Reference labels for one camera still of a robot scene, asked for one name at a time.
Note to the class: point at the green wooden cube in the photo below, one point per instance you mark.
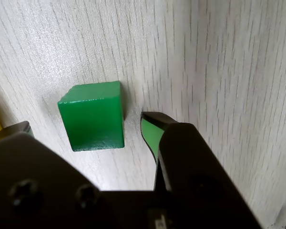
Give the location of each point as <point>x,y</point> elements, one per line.
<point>93,119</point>

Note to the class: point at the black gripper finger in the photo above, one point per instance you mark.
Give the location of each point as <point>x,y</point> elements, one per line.
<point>38,181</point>
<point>193,167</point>

